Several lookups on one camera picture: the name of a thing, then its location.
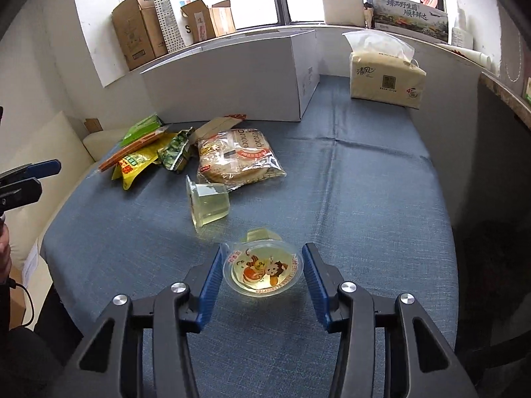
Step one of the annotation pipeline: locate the yellow snack bag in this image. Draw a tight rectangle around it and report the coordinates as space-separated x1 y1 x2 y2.
111 133 176 190

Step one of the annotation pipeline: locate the green pea snack bag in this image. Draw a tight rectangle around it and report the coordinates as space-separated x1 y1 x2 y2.
158 128 194 173

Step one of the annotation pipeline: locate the jelly cup with cartoon lid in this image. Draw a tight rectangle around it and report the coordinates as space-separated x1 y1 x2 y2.
220 227 304 298

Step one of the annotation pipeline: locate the person's left hand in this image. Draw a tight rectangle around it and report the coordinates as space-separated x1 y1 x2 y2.
0 224 12 284

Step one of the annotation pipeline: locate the cream sofa cushion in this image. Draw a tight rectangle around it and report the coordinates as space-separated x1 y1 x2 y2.
1 112 127 270

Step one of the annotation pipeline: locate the orange cracker pack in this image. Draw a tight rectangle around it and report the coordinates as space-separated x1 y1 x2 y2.
98 126 168 171

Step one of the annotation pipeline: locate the light green snack bag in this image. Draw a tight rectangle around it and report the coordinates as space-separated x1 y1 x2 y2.
120 114 162 147

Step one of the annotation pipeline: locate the clear jelly cup on side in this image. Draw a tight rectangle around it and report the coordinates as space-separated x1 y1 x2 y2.
186 177 230 231

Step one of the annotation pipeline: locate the tall brown cardboard box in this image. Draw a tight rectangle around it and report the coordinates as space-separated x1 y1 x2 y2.
112 0 167 70

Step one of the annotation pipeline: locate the beige kraft snack bag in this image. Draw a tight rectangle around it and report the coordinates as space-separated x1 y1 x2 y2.
188 114 247 145

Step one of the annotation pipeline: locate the white dotted paper bag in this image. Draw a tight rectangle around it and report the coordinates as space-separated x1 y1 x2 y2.
154 0 193 53

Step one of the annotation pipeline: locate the bread in clear wrapper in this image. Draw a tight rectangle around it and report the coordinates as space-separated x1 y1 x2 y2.
197 128 286 191

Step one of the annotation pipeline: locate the open small cardboard box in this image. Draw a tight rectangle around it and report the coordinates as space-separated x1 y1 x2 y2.
181 0 237 43

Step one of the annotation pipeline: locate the white cardboard storage box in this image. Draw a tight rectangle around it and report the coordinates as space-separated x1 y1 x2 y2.
141 30 320 122

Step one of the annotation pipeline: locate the tissue paper pack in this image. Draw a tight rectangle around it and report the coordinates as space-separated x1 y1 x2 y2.
343 30 426 109

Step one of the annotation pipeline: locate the rolled white paper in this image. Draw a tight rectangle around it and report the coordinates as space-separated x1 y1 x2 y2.
437 43 492 70

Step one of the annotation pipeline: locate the white plastic packet on sill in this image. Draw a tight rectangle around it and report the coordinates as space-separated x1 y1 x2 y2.
450 8 473 49

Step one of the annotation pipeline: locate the white foam box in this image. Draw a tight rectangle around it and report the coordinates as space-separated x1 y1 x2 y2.
322 0 365 28

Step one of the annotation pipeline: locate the printed landscape gift box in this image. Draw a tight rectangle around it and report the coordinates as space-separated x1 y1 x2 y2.
366 0 448 43

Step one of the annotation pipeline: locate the black cable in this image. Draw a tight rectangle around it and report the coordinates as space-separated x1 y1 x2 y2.
5 277 36 329

